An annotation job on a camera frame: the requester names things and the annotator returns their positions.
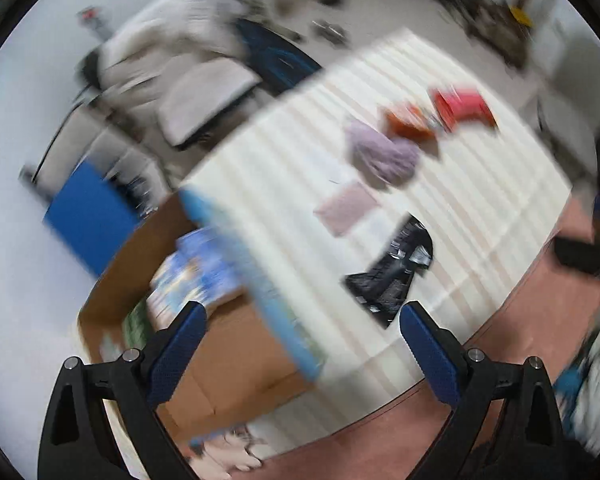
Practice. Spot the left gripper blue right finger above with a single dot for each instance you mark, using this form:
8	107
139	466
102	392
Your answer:
436	351

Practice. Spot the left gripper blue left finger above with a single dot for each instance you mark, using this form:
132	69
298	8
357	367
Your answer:
170	350

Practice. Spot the yellow tissue pack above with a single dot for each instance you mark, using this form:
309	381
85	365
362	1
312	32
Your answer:
175	283

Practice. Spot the black foil packet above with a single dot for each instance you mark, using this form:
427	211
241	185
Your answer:
383	288

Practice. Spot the blue tissue pack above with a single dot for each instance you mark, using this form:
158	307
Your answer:
217	277

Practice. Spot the red snack packet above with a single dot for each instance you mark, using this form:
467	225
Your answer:
455	106

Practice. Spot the orange snack bag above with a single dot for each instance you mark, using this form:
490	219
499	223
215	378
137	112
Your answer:
408	121

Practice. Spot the green snack packet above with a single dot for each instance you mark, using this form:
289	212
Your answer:
136	327

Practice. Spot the open cardboard box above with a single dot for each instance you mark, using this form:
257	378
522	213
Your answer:
218	370

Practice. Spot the grey folding chair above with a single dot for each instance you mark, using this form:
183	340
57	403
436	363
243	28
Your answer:
564	120

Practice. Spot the blue mat board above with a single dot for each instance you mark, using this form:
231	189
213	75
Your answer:
91	218

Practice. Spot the striped cat tablecloth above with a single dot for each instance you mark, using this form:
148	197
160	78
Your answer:
471	224

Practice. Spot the purple cloth bundle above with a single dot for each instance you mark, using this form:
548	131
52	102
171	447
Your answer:
381	160

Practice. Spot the white quilted chair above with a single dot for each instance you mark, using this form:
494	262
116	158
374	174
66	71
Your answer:
86	136

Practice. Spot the white padded chair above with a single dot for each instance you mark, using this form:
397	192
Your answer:
181	91

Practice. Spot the dark wooden chair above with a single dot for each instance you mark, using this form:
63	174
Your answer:
507	26

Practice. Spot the black blue weight bench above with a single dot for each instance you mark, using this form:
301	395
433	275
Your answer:
279	63

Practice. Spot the chrome dumbbell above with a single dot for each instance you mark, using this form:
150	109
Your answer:
332	33

